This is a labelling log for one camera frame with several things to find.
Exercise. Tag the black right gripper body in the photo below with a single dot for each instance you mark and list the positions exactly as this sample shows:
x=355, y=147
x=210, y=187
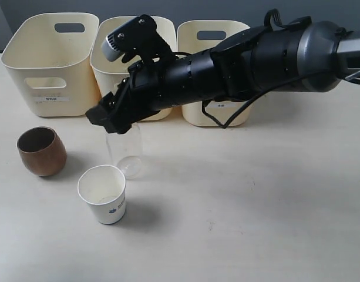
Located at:
x=131, y=100

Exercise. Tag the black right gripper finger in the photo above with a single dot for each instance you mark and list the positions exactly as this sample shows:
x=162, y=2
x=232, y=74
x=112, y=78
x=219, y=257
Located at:
x=98, y=115
x=117, y=126

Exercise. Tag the clear plastic cup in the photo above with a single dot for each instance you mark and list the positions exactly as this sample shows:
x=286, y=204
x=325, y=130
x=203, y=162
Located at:
x=125, y=151

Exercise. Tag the white paper cup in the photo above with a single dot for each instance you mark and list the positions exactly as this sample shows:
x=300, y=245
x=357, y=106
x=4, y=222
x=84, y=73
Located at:
x=102, y=188

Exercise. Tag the brown wooden cup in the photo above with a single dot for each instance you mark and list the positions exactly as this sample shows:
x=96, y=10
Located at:
x=42, y=152

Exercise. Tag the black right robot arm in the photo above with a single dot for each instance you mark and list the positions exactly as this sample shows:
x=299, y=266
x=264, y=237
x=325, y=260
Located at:
x=301, y=56

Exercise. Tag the cream bin middle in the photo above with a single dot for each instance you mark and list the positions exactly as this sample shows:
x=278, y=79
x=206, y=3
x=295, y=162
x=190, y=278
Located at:
x=110, y=74

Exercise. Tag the cream bin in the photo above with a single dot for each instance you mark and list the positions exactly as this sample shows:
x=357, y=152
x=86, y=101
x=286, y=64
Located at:
x=189, y=41
x=110, y=74
x=48, y=59

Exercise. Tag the cream bin right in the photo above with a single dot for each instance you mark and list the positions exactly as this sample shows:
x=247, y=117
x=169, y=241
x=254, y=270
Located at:
x=189, y=41

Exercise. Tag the cream bin left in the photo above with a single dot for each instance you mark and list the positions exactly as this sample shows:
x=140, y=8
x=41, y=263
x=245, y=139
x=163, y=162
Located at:
x=48, y=59

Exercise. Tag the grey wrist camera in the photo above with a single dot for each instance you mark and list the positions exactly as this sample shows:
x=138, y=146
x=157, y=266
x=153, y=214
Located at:
x=136, y=37

